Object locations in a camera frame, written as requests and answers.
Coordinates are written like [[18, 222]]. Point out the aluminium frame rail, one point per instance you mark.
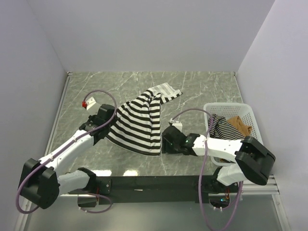
[[249, 188]]

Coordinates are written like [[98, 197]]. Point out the white plastic laundry basket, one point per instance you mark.
[[229, 110]]

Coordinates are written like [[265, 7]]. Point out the wide striped tank top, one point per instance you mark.
[[138, 124]]

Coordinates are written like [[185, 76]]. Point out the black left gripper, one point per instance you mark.
[[112, 122]]

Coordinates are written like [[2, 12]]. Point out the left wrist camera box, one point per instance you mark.
[[91, 106]]

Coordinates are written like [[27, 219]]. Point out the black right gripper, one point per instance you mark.
[[165, 145]]

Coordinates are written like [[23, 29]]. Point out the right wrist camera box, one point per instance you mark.
[[177, 124]]

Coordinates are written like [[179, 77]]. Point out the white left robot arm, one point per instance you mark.
[[43, 181]]

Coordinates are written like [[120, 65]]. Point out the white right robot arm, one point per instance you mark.
[[249, 159]]

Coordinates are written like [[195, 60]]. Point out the thin striped tank top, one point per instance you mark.
[[222, 129]]

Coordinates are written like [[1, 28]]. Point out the tan brown tank top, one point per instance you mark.
[[244, 129]]

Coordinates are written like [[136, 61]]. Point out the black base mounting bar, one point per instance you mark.
[[146, 189]]

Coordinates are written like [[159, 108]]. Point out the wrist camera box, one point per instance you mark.
[[177, 124], [91, 106]]

